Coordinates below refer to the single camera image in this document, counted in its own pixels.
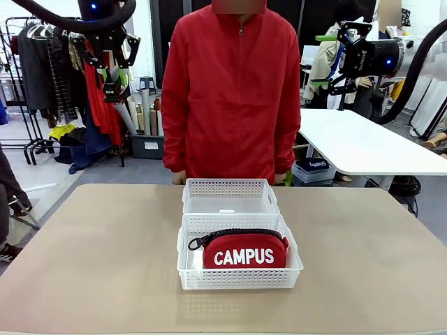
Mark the person in red jacket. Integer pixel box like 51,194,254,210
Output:
161,3,302,185

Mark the black white sneaker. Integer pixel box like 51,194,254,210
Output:
0,241,24,262

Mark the red hanging dress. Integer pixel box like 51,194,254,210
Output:
83,41,123,146

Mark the cream paper roll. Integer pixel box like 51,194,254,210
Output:
126,96,141,132

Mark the mannequin with navy top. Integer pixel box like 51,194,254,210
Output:
352,78,389,121

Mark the white cardboard tube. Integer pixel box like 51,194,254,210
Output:
140,89,152,137

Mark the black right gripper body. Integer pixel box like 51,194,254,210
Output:
353,38,404,78

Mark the white background table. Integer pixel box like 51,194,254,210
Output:
299,108,447,177

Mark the navy cloth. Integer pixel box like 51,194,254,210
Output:
68,127,115,174

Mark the grey plastic bin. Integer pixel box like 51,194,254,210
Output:
129,134,165,161

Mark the yellow hanging garment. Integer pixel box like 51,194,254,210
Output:
390,79,408,101

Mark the mannequin with beige coat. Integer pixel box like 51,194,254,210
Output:
302,0,364,109

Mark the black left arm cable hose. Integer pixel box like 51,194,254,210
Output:
10,0,137,31

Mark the black metal clothes rack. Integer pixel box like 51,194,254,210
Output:
0,15,126,167

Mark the red CAMPUS zipper pouch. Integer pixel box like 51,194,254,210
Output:
187,228,290,269

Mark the black hanging coat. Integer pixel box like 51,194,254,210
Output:
17,26,53,112

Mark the white hanging shirt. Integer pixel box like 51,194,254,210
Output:
328,66,360,110

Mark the white perforated plastic basket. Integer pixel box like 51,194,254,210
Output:
176,212,304,290
182,177,281,214

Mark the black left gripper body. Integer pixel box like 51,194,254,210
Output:
77,0,126,46

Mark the yellow cloth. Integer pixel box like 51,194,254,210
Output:
48,124,77,140

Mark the white reflector panel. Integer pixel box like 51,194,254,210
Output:
410,78,447,139

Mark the clear storage box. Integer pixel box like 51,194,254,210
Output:
291,159,337,184

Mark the bystander dark trouser leg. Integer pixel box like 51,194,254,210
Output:
0,142,33,245

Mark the black bag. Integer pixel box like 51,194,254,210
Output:
388,175,423,217

